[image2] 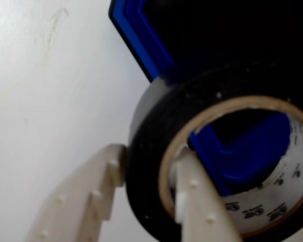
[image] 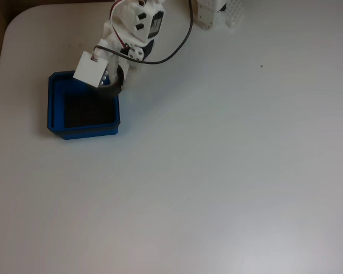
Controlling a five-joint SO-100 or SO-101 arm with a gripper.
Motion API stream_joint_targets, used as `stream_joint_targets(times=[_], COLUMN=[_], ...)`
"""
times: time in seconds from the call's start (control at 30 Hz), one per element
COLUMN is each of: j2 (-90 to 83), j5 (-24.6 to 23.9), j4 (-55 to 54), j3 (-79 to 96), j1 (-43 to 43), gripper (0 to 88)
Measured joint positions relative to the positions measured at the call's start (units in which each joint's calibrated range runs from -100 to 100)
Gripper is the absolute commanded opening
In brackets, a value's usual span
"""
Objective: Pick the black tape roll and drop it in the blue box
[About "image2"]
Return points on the blue square plastic box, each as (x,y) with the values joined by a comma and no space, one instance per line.
(146,50)

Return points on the black tape roll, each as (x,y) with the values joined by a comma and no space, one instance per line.
(146,151)

